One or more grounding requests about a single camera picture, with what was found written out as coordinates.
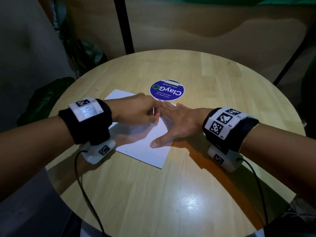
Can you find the person's left hand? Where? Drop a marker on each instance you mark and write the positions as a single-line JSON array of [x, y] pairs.
[[133, 109]]

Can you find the person's right hand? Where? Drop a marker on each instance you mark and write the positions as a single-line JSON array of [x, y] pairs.
[[185, 120]]

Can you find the white eraser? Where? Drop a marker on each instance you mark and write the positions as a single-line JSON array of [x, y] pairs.
[[154, 123]]

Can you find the white paper sheet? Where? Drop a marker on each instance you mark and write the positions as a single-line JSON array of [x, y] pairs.
[[145, 153]]

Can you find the person's right forearm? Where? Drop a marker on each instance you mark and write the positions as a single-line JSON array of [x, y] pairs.
[[284, 155]]

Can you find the person's left forearm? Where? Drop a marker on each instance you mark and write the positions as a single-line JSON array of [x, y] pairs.
[[32, 155]]

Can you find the round wooden table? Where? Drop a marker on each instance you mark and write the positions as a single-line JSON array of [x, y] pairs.
[[222, 83]]

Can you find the person's dark trousers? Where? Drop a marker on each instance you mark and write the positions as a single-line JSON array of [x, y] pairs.
[[291, 224]]

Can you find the round blue sticker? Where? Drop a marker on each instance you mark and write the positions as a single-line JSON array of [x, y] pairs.
[[167, 90]]

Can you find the black left wristband with markers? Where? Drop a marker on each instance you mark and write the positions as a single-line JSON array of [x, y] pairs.
[[91, 133]]

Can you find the black wristband with markers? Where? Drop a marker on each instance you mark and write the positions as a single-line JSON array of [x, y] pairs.
[[91, 133], [244, 135]]

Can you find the black right wristband with markers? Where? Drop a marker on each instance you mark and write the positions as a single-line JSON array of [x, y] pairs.
[[244, 135]]

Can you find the black vertical pole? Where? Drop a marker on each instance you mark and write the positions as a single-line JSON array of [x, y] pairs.
[[124, 24]]

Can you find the dark green leafy plant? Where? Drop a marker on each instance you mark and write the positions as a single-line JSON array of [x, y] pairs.
[[44, 98]]

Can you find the wooden panel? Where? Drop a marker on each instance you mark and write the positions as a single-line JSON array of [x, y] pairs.
[[209, 27]]

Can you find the black slanted metal bar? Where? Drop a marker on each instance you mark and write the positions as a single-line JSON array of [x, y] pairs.
[[293, 59]]

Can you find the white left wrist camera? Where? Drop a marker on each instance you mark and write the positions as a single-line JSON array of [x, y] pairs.
[[92, 156]]

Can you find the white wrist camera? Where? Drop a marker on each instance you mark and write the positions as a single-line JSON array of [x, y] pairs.
[[229, 165], [92, 156]]

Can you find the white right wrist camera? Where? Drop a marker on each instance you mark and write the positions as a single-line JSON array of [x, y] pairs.
[[229, 165]]

